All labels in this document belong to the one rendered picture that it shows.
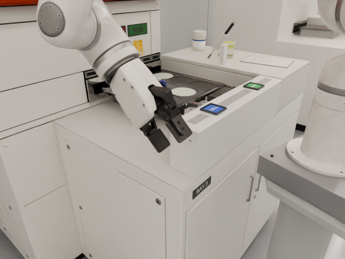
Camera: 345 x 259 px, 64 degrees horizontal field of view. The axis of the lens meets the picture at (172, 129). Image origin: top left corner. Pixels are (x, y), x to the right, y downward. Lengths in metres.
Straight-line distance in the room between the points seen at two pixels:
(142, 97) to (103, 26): 0.13
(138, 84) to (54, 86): 0.68
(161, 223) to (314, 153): 0.45
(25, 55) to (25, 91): 0.12
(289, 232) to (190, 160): 0.37
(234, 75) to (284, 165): 0.57
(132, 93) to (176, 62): 0.93
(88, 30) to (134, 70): 0.09
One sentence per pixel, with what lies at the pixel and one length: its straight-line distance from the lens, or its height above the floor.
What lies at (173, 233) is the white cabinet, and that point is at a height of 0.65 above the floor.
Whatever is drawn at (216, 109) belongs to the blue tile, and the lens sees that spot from 0.79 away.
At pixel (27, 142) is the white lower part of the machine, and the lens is 1.12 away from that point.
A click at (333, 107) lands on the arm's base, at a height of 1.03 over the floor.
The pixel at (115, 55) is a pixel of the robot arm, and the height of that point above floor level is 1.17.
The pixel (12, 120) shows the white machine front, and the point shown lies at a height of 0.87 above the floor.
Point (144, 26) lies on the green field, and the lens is 1.34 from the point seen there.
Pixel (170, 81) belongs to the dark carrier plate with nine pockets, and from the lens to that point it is 1.23.
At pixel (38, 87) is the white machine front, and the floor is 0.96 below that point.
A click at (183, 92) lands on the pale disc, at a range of 1.09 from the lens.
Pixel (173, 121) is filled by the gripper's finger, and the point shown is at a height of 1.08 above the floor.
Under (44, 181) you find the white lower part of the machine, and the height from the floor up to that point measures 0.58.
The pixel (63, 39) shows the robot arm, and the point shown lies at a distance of 0.45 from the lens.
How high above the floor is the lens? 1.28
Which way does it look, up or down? 28 degrees down
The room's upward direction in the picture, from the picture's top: straight up
